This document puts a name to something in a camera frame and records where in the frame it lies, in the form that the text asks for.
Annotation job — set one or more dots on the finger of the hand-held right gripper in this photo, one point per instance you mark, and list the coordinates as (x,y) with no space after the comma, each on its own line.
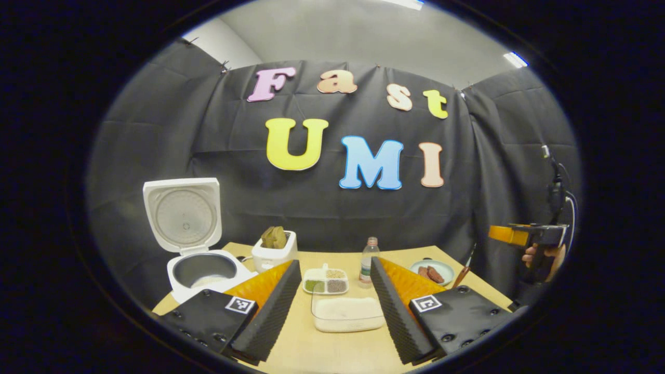
(506,235)

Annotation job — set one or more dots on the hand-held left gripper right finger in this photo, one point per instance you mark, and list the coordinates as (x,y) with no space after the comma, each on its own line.
(397,311)

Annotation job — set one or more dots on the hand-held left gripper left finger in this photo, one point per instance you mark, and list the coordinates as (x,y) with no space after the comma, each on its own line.
(270,317)

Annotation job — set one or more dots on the white rice cooker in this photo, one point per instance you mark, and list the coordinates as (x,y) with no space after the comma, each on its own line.
(184,218)

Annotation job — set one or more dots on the red meat slice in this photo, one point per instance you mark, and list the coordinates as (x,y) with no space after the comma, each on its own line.
(423,272)
(436,275)

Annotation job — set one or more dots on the clear plastic container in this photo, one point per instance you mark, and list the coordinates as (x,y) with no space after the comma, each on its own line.
(348,324)

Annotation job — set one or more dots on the clear plastic bottle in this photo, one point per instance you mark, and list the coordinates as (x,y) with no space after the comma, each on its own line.
(368,265)

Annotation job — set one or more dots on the white toaster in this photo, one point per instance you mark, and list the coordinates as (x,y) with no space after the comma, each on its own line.
(275,257)

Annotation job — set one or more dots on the white sectioned grain dish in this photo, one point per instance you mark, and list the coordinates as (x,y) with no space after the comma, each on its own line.
(324,285)

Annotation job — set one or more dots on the pale green plate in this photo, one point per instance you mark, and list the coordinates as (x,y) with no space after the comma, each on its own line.
(447,267)

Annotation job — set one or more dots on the brown bread slice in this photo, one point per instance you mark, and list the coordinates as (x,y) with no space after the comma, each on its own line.
(267,239)
(279,238)

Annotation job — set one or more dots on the ceiling light panel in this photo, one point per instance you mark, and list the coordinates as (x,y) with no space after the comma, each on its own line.
(515,59)

